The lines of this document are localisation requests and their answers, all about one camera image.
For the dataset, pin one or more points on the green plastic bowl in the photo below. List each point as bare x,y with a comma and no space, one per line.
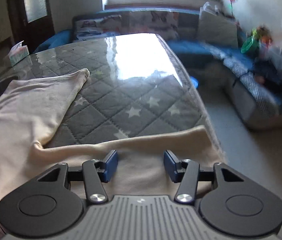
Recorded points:
250,46

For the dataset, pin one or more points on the butterfly cushion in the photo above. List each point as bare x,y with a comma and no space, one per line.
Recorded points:
163,23
97,27

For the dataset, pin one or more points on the white pillow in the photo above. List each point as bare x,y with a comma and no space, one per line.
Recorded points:
216,29

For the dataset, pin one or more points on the right butterfly cushion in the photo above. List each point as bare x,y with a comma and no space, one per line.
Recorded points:
163,23

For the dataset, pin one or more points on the dark wooden door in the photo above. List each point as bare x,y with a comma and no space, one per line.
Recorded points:
31,22

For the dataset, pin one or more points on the blue corner sofa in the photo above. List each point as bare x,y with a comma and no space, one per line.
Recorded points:
219,66

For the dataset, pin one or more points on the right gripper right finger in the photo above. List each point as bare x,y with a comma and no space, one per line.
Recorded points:
185,173

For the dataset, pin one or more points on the plush toy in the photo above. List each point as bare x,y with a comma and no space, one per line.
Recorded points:
262,34

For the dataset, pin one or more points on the tissue box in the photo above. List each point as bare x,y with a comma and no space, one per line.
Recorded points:
17,53

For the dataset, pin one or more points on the left butterfly cushion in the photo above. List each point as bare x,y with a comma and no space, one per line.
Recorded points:
97,27

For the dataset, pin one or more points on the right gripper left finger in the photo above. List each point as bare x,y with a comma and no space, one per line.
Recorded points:
97,172

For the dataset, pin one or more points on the cream knit garment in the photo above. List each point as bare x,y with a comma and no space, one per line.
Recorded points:
31,112

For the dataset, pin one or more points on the dark blue clothing pile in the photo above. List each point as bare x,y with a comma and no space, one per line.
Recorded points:
266,74

